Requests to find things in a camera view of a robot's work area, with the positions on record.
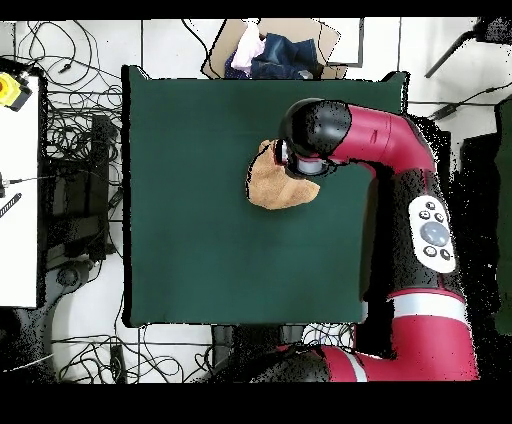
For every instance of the orange terry towel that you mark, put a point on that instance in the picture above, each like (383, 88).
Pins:
(268, 188)

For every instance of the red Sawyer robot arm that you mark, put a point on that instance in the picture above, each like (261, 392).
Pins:
(432, 344)

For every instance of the blue denim jeans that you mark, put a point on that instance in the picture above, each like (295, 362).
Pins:
(288, 56)

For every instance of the pink garment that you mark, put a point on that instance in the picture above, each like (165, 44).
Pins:
(248, 48)

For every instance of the dark green table cloth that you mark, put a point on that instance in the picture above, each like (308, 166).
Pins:
(192, 240)

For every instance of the brown cardboard box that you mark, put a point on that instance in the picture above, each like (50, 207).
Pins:
(298, 28)

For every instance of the black equipment stand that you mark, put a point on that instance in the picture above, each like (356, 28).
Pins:
(100, 160)

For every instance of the grey round stand base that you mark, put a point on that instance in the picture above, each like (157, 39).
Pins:
(68, 276)

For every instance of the black tripod leg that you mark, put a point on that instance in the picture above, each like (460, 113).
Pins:
(496, 30)

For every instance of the black power strip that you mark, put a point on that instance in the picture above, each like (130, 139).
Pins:
(118, 364)

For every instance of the white desk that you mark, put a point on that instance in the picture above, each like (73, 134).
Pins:
(18, 248)

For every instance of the yellow emergency stop button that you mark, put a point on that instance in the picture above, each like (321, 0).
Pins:
(8, 90)

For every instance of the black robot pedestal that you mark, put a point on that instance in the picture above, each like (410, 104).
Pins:
(222, 340)

